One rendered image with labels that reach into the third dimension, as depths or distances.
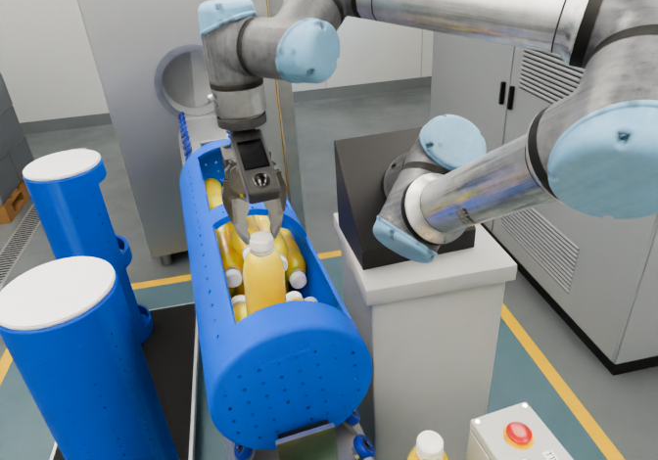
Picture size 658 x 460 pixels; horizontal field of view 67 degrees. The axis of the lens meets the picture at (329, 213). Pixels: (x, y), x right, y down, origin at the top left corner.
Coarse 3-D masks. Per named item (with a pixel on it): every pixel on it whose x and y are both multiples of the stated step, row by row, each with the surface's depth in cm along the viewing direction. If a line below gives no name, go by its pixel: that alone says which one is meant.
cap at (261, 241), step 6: (252, 234) 82; (258, 234) 82; (264, 234) 82; (270, 234) 82; (252, 240) 80; (258, 240) 80; (264, 240) 80; (270, 240) 80; (252, 246) 80; (258, 246) 80; (264, 246) 80; (270, 246) 81; (258, 252) 80
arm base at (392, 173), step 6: (402, 156) 102; (396, 162) 105; (402, 162) 99; (390, 168) 104; (396, 168) 101; (390, 174) 103; (396, 174) 101; (384, 180) 105; (390, 180) 102; (384, 186) 105; (390, 186) 102
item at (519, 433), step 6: (510, 426) 74; (516, 426) 74; (522, 426) 74; (510, 432) 73; (516, 432) 73; (522, 432) 73; (528, 432) 73; (510, 438) 72; (516, 438) 72; (522, 438) 72; (528, 438) 72
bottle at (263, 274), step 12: (252, 252) 81; (264, 252) 81; (276, 252) 83; (252, 264) 81; (264, 264) 81; (276, 264) 82; (252, 276) 81; (264, 276) 81; (276, 276) 82; (252, 288) 82; (264, 288) 82; (276, 288) 83; (252, 300) 84; (264, 300) 83; (276, 300) 84; (252, 312) 85
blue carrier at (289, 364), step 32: (192, 160) 145; (192, 192) 130; (192, 224) 119; (288, 224) 139; (192, 256) 111; (224, 288) 90; (320, 288) 113; (224, 320) 84; (256, 320) 80; (288, 320) 79; (320, 320) 80; (224, 352) 79; (256, 352) 77; (288, 352) 80; (320, 352) 81; (352, 352) 84; (224, 384) 78; (256, 384) 80; (288, 384) 82; (320, 384) 85; (352, 384) 87; (224, 416) 81; (256, 416) 84; (288, 416) 86; (320, 416) 89; (256, 448) 88
